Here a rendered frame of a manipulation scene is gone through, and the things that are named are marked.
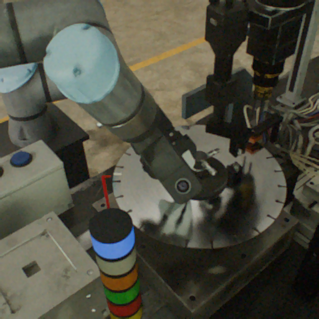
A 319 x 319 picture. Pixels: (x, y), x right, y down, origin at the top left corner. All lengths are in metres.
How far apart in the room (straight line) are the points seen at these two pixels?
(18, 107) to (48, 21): 0.66
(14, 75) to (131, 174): 0.49
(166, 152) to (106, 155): 1.73
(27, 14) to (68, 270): 0.41
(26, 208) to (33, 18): 0.52
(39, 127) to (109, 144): 1.20
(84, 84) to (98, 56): 0.03
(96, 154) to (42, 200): 1.38
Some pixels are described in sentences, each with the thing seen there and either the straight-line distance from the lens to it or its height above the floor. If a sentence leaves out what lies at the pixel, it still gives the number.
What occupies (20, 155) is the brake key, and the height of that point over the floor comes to 0.91.
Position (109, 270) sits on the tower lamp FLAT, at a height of 1.11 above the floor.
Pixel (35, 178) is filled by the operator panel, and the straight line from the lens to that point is 0.86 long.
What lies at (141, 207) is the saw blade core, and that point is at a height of 0.95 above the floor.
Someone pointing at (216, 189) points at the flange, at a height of 0.96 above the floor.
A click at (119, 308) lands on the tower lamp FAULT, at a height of 1.02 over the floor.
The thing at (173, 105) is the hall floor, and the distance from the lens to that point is 2.63.
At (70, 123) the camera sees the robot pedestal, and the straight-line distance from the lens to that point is 1.25.
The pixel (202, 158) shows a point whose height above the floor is 1.00.
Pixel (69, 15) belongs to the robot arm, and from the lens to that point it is 0.49.
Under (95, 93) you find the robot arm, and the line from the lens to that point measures 0.42.
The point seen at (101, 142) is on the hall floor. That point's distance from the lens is 2.35.
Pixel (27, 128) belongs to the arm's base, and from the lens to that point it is 1.16.
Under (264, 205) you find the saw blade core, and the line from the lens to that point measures 0.70.
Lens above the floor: 1.46
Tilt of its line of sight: 42 degrees down
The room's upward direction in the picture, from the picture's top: 2 degrees counter-clockwise
